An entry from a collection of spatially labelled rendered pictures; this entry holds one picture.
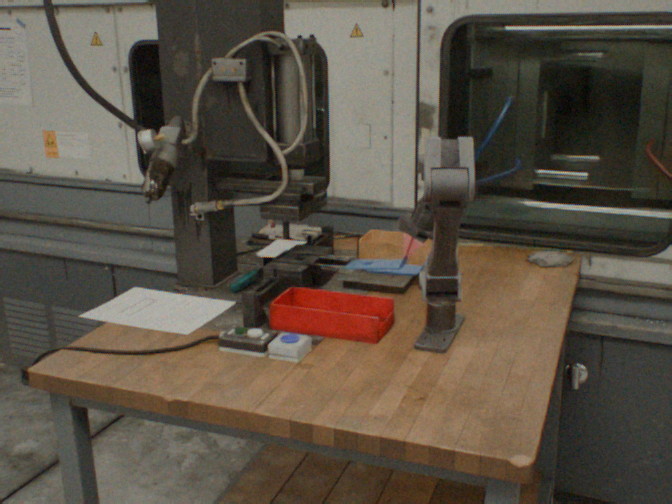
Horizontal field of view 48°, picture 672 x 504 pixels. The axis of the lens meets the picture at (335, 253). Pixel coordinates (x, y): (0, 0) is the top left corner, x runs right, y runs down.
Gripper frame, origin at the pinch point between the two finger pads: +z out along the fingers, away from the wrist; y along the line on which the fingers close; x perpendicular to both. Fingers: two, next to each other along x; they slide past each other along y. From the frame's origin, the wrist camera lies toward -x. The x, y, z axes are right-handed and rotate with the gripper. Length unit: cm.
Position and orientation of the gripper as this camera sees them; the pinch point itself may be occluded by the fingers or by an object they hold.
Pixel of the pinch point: (406, 258)
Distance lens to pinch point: 177.8
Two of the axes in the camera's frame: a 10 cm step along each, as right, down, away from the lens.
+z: -3.7, 8.3, 4.1
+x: -3.9, 2.7, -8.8
